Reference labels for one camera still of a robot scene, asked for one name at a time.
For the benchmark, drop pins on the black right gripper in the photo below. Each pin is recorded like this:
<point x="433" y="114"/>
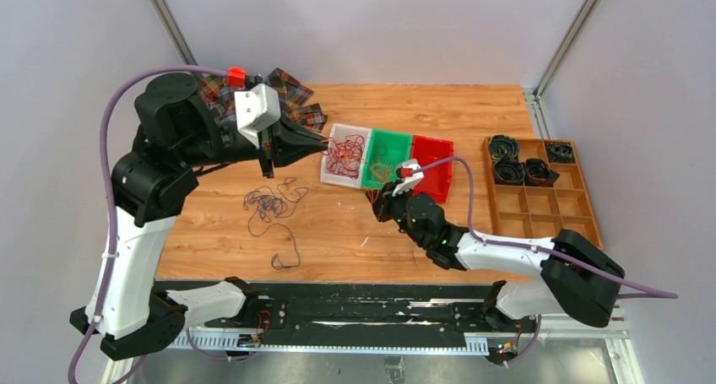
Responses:
<point x="382" y="204"/>

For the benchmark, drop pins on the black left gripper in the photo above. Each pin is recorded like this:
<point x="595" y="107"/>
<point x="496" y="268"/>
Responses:
<point x="285" y="143"/>

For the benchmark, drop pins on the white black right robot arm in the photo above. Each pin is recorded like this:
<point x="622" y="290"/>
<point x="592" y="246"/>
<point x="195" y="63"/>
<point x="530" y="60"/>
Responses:
<point x="567" y="274"/>

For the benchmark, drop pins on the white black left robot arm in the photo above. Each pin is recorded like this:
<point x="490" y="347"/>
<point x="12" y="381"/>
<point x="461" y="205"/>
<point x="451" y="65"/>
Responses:
<point x="178" y="138"/>

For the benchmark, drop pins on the green plastic bin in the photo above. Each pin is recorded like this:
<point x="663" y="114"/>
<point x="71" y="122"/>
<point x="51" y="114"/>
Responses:
<point x="384" y="153"/>

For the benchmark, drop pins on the white plastic bin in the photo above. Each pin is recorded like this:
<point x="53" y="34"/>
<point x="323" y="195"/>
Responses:
<point x="343" y="163"/>

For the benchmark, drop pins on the red plastic bin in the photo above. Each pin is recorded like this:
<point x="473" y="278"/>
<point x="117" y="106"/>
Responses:
<point x="436" y="181"/>

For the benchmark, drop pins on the plaid cloth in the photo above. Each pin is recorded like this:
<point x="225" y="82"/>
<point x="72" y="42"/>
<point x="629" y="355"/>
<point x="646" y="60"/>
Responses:
<point x="293" y="99"/>

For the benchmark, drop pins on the wooden compartment tray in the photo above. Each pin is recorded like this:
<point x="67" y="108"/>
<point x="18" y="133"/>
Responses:
<point x="536" y="188"/>

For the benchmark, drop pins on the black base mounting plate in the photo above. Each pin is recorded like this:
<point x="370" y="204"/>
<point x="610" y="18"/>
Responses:
<point x="368" y="316"/>

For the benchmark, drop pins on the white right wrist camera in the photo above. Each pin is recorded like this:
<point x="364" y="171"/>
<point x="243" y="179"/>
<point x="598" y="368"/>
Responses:
<point x="409" y="175"/>

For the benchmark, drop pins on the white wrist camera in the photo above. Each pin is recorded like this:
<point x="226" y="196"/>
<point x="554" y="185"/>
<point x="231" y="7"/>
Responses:
<point x="256" y="110"/>
<point x="409" y="175"/>

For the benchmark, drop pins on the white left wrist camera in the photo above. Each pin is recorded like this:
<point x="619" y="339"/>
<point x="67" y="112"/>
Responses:
<point x="256" y="110"/>

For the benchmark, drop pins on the right aluminium corner post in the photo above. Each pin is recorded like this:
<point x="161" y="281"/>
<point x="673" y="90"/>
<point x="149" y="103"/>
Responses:
<point x="575" y="28"/>

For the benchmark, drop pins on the aluminium corner post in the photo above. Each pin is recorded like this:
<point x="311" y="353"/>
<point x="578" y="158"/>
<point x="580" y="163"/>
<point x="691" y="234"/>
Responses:
<point x="172" y="28"/>
<point x="575" y="28"/>

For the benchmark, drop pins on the aluminium frame rail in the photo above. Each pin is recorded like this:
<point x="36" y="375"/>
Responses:
<point x="212" y="340"/>

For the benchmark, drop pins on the left aluminium corner post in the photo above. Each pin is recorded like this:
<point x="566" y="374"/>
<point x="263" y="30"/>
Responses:
<point x="172" y="28"/>

